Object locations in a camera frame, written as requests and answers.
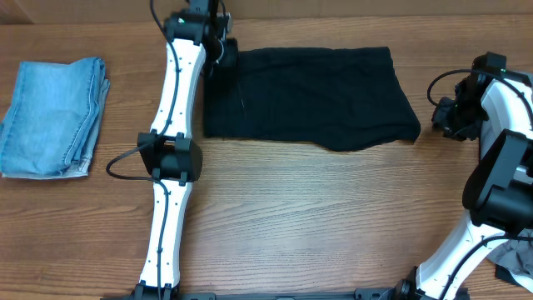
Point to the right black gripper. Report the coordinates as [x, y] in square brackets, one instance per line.
[446, 115]

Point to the folded light blue jeans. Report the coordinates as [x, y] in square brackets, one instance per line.
[51, 128]

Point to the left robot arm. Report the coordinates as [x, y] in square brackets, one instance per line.
[196, 42]

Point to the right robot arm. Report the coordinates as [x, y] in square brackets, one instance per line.
[497, 202]

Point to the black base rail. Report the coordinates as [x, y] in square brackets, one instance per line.
[283, 296]

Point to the dark green shorts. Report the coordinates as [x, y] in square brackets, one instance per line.
[341, 99]

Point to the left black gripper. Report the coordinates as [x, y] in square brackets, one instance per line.
[227, 52]

